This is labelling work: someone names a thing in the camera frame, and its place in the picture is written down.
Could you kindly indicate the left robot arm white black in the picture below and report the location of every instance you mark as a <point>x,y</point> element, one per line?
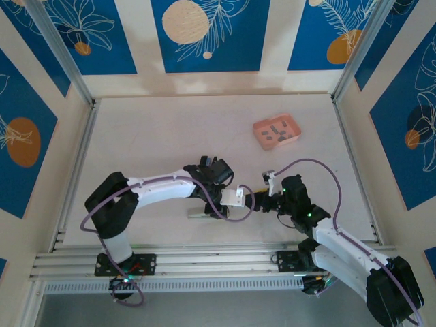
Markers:
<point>160,189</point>

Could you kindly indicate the grey and black stapler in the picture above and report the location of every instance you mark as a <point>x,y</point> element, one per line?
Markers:
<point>195,214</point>

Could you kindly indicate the aluminium side rail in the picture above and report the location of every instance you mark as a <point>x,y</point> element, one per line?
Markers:
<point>76,177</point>
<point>357,170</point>

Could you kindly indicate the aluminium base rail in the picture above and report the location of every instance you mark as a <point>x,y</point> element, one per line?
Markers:
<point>211,262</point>

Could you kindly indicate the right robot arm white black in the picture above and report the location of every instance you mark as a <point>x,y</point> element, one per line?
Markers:
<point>344,245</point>

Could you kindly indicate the aluminium frame post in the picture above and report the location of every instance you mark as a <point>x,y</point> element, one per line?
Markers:
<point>59,47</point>
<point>363,47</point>

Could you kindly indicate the black controller board green light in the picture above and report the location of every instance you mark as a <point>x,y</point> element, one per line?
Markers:
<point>119,283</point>
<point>311,287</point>

